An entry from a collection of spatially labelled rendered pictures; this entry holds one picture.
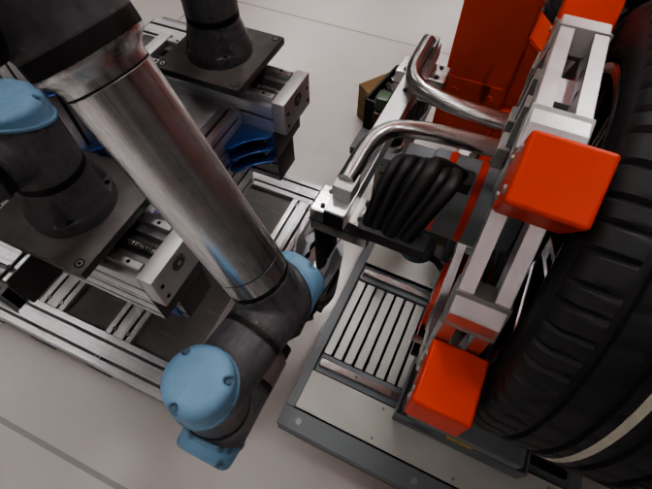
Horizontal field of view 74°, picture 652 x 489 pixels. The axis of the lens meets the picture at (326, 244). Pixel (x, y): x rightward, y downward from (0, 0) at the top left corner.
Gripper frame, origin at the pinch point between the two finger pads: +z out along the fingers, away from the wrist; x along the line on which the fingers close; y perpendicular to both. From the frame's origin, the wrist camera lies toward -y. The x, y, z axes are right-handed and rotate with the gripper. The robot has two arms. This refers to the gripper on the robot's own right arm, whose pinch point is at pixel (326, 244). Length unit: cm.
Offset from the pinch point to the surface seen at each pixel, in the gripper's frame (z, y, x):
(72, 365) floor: -30, -83, 78
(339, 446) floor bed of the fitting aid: -16, -75, -12
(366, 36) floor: 185, -83, 62
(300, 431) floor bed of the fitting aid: -17, -75, 0
